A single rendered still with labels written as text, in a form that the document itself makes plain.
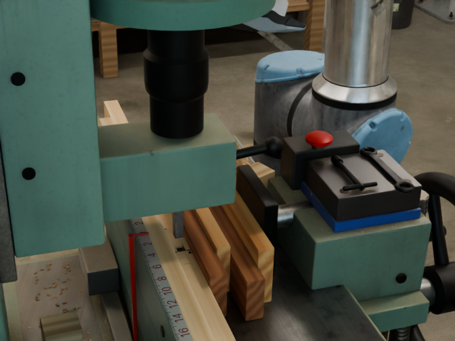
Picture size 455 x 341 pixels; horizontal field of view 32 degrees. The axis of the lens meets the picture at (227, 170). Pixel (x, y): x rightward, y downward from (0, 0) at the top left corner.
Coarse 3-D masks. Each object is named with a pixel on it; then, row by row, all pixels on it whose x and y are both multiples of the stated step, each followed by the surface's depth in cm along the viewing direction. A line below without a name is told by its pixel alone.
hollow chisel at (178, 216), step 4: (176, 212) 80; (180, 212) 80; (176, 216) 80; (180, 216) 80; (176, 220) 80; (180, 220) 80; (176, 224) 80; (180, 224) 81; (176, 228) 81; (180, 228) 81; (176, 232) 81; (180, 232) 81; (176, 236) 81; (180, 236) 81
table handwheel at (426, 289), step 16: (416, 176) 99; (432, 176) 96; (448, 176) 94; (432, 192) 96; (448, 192) 92; (432, 208) 97; (432, 224) 98; (432, 240) 98; (432, 272) 96; (448, 272) 96; (432, 288) 96; (448, 288) 95; (432, 304) 96; (448, 304) 95; (416, 336) 107
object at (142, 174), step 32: (128, 128) 76; (224, 128) 77; (128, 160) 72; (160, 160) 73; (192, 160) 74; (224, 160) 75; (128, 192) 73; (160, 192) 75; (192, 192) 76; (224, 192) 77
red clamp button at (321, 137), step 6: (312, 132) 87; (318, 132) 87; (324, 132) 87; (306, 138) 86; (312, 138) 86; (318, 138) 86; (324, 138) 86; (330, 138) 86; (312, 144) 85; (318, 144) 85; (324, 144) 85
